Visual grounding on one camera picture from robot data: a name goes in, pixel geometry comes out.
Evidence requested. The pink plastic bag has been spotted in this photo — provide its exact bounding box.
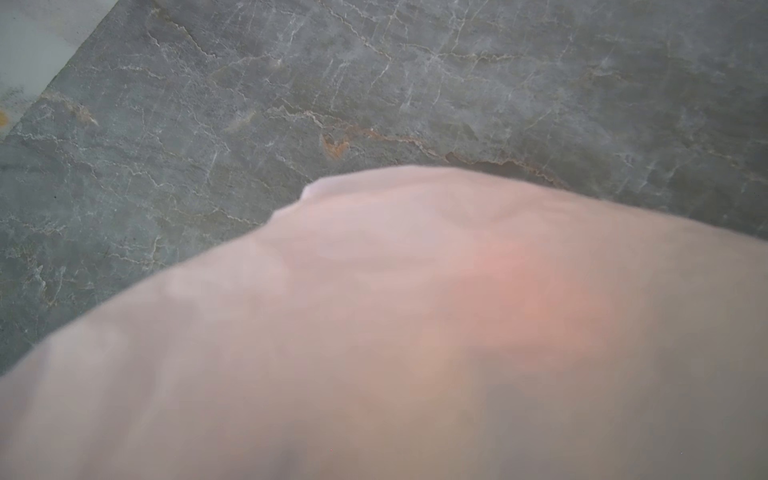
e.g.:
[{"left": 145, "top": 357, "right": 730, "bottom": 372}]
[{"left": 1, "top": 167, "right": 767, "bottom": 479}]

